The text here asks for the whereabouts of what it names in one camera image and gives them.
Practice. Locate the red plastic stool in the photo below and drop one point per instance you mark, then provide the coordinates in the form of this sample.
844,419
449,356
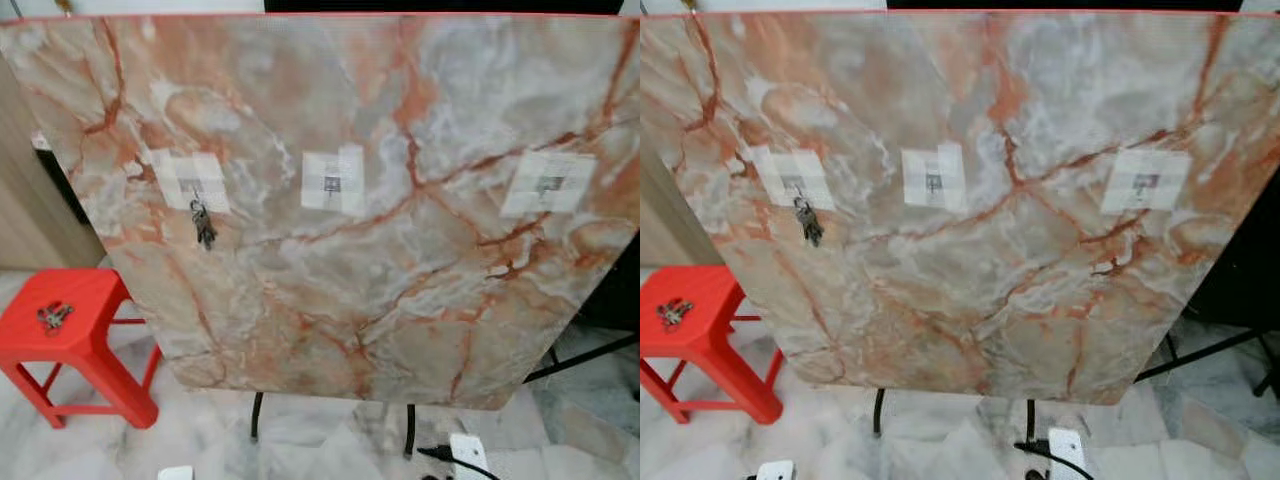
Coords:
720,310
90,310

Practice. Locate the black metal table brace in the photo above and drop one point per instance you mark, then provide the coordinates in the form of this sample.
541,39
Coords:
585,358
1200,355

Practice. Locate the marble pattern red edged table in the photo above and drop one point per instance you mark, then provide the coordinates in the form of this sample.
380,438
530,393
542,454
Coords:
350,290
980,290

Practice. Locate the black metal table leg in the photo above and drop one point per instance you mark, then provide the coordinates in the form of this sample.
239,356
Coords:
1030,422
257,420
410,430
879,415

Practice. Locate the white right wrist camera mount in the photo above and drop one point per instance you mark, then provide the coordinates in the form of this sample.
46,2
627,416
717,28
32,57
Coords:
470,458
1067,455

